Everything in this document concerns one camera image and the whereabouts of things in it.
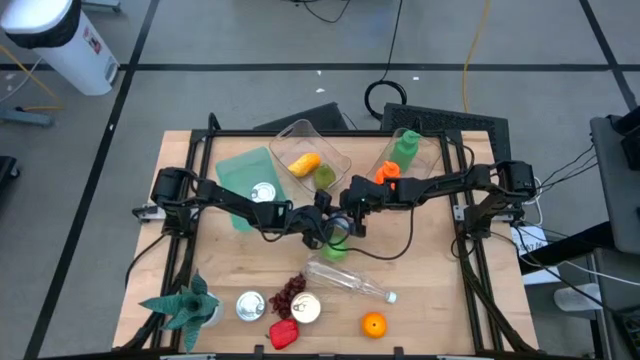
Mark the red toy bell pepper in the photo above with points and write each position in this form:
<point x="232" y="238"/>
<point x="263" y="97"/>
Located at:
<point x="283" y="334"/>

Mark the black aluminium table frame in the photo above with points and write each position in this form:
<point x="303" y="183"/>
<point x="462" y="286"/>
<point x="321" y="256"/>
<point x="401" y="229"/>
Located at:
<point x="250" y="134"/>

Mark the white plant pot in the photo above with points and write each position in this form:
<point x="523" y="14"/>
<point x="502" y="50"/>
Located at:
<point x="216" y="315"/>

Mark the black beam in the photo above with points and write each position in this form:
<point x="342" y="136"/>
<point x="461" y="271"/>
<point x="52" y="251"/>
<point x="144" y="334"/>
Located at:
<point x="570" y="247"/>

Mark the bright green toy apple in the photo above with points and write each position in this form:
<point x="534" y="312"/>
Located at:
<point x="334" y="251"/>

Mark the teal artificial plant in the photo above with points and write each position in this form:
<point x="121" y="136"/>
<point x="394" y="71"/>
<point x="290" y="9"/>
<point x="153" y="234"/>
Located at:
<point x="187" y="307"/>

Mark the clear white-capped water bottle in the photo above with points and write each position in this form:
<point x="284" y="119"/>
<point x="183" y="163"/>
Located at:
<point x="345" y="281"/>

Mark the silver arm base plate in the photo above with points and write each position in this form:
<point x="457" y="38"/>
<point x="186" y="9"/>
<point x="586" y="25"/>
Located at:
<point x="461" y="212"/>
<point x="150" y="214"/>

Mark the white trash bin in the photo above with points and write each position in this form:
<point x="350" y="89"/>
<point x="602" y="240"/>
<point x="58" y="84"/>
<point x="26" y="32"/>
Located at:
<point x="75" y="55"/>

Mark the teal translucent plastic tray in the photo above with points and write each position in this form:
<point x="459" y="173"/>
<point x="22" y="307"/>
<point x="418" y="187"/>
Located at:
<point x="240" y="172"/>

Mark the clear plastic bin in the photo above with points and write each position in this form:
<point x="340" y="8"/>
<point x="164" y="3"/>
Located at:
<point x="300" y="137"/>
<point x="427" y="150"/>

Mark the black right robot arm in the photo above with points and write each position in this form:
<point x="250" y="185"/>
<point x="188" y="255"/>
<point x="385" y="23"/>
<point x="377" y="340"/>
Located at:
<point x="450" y="182"/>

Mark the black device on cabinet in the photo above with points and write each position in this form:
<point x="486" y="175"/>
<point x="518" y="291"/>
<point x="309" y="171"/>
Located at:
<point x="632" y="150"/>

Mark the black floor equipment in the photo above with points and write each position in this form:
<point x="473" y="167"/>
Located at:
<point x="6" y="170"/>

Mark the light grey chair foot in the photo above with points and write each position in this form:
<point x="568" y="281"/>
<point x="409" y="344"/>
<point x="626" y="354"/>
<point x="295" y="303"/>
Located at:
<point x="575" y="298"/>

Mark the dark red toy grapes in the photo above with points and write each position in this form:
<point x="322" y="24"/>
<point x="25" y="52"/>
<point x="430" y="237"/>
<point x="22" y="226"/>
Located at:
<point x="286" y="300"/>

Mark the toy orange fruit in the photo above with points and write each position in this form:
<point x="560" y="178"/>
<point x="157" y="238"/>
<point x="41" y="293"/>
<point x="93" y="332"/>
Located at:
<point x="374" y="325"/>

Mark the silver lid tin can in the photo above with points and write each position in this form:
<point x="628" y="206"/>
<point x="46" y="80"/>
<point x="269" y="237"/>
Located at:
<point x="263" y="192"/>
<point x="250" y="306"/>

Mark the black mesh computer case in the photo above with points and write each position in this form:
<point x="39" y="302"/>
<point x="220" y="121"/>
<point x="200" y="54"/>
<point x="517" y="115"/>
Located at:
<point x="440" y="120"/>

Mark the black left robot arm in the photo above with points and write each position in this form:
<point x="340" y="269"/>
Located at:
<point x="235" y="202"/>

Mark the olive green toy pear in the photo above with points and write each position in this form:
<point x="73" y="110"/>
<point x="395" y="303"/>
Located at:
<point x="325" y="176"/>

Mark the orange plastic bottle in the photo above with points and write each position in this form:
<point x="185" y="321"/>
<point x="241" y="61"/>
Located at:
<point x="387" y="171"/>

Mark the grey power strip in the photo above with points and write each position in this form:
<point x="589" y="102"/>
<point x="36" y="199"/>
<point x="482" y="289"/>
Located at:
<point x="27" y="118"/>

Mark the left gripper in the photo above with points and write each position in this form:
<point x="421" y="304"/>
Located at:
<point x="307" y="222"/>

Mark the black flat panel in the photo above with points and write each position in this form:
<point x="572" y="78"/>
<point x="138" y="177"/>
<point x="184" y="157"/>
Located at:
<point x="310" y="120"/>

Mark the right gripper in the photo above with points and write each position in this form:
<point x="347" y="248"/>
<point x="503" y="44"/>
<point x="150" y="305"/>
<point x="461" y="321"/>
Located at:
<point x="362" y="192"/>

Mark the green plastic bottle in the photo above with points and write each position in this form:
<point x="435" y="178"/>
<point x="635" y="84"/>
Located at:
<point x="404" y="152"/>

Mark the white label sheet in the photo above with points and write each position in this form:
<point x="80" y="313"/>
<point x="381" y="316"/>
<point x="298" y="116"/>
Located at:
<point x="532" y="244"/>

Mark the yellow toy mango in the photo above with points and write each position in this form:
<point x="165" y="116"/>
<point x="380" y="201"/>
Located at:
<point x="304" y="165"/>

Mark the grey cabinet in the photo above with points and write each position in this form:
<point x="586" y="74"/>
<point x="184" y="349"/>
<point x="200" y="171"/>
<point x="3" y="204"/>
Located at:
<point x="612" y="200"/>

